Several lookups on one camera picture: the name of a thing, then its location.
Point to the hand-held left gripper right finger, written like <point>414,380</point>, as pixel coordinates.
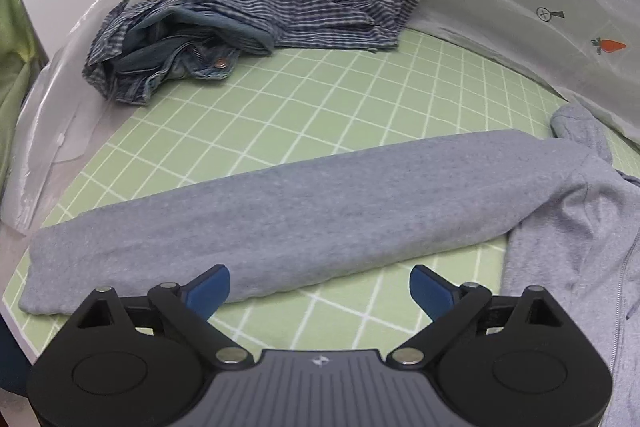
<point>430,289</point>

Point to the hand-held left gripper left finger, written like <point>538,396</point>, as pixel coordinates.
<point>210,289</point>

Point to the grey hoodie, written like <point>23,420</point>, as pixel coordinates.
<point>300,217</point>

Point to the green grid mat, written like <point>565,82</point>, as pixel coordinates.
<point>325,107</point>

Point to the clear plastic sheet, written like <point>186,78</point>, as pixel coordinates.
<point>50,107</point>

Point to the blue denim jeans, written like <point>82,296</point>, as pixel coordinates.
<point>150,52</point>

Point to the blue plaid shirt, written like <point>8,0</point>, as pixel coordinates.
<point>320,14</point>

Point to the green cloth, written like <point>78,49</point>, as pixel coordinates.
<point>12,32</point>

